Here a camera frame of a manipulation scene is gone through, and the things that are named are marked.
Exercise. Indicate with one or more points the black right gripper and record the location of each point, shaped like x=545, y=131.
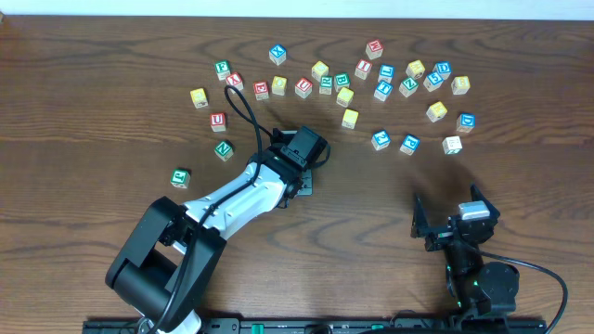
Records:
x=445, y=235

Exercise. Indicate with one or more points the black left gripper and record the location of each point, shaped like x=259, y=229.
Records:
x=305, y=183

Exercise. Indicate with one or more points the blue 2 block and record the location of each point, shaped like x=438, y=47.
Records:
x=380, y=140

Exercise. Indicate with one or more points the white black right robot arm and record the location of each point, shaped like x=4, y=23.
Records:
x=482, y=290

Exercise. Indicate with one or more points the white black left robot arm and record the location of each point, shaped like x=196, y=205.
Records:
x=165, y=265

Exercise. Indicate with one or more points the plain wooden block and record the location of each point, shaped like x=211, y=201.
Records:
x=452, y=145

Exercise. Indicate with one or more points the blue P block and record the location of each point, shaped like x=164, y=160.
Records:
x=410, y=145

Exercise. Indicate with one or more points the yellow block lower middle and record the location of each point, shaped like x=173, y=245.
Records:
x=349, y=118

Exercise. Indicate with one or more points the green N block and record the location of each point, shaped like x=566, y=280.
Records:
x=224, y=150

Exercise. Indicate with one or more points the blue D block lower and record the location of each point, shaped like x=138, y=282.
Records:
x=465, y=122

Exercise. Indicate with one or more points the blue d block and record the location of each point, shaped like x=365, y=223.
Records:
x=465, y=122
x=443, y=69

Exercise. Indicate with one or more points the yellow block right middle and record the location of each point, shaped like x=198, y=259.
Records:
x=436, y=112

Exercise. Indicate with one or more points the red u block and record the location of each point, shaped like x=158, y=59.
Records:
x=218, y=122
x=303, y=88

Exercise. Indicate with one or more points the yellow block below B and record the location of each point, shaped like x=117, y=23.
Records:
x=345, y=97

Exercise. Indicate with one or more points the green R block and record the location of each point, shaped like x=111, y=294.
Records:
x=325, y=85

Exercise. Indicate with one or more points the yellow block near left gripper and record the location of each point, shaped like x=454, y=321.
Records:
x=279, y=85

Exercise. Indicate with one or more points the red E block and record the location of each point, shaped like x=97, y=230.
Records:
x=261, y=90

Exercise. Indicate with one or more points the red U block left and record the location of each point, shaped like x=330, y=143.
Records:
x=218, y=122

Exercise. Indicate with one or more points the green B block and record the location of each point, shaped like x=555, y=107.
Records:
x=341, y=80

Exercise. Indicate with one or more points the yellow block top middle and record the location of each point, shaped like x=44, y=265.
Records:
x=319, y=70

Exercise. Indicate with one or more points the green F block lower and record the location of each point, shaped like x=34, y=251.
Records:
x=180, y=178

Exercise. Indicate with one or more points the green f block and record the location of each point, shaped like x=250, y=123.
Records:
x=180, y=178
x=222, y=69

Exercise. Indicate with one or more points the yellow block far right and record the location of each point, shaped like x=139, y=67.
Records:
x=460, y=85

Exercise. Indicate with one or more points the red X block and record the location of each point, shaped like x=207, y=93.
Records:
x=234, y=79

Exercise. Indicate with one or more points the blue T block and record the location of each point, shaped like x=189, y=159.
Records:
x=383, y=90

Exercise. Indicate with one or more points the green Z block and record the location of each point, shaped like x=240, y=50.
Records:
x=408, y=87

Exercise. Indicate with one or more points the blue S block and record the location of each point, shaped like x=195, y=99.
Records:
x=433, y=81

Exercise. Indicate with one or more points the red I block upper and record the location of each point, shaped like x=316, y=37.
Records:
x=363, y=69

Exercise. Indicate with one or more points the blue X block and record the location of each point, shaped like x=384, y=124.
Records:
x=277, y=54

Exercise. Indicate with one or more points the yellow block far left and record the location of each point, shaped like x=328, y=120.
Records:
x=199, y=98

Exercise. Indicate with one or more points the blue L block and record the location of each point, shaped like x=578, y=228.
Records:
x=386, y=73

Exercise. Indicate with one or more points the green F block upper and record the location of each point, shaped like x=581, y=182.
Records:
x=222, y=69

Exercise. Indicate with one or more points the blue D block upper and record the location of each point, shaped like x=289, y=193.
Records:
x=443, y=69

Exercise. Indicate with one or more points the yellow block upper right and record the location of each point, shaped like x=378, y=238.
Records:
x=415, y=69

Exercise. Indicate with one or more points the red H block top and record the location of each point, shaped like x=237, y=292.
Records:
x=374, y=49

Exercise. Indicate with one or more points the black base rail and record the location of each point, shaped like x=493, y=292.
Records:
x=404, y=323

